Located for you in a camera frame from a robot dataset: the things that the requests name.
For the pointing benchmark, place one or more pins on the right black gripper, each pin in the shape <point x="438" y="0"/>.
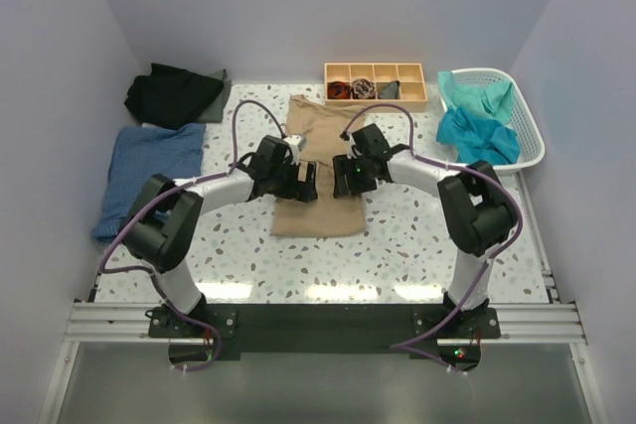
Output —
<point x="342" y="166"/>

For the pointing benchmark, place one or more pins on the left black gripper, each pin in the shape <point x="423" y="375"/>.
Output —
<point x="297" y="191"/>

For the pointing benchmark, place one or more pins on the beige t shirt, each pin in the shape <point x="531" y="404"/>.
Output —
<point x="326" y="216"/>

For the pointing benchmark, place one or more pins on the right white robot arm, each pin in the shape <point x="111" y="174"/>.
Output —
<point x="479" y="213"/>

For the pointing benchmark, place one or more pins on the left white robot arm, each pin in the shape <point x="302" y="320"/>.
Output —
<point x="162" y="222"/>

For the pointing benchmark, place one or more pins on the red black rolled sock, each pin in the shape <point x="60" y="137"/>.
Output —
<point x="338" y="90"/>

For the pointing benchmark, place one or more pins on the brown patterned rolled sock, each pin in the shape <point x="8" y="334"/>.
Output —
<point x="363" y="88"/>

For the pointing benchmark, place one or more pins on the wooden compartment tray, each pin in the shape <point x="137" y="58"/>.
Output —
<point x="413" y="93"/>

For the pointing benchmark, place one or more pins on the dark grey rolled sock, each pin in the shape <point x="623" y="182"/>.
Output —
<point x="389" y="90"/>

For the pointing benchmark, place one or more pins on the grey folded t shirt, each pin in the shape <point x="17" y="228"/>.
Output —
<point x="214" y="113"/>

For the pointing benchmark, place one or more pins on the blue t shirt in basket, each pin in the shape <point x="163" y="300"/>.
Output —
<point x="478" y="139"/>

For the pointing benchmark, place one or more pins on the black folded t shirt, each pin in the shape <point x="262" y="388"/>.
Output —
<point x="171" y="97"/>

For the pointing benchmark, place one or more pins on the blue folded t shirt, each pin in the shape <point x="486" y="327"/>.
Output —
<point x="138" y="154"/>

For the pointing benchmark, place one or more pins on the white plastic laundry basket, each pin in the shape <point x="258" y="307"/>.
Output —
<point x="522" y="122"/>

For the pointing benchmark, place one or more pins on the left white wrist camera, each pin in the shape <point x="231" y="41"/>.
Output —
<point x="296" y="144"/>

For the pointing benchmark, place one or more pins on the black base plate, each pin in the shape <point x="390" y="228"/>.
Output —
<point x="335" y="328"/>

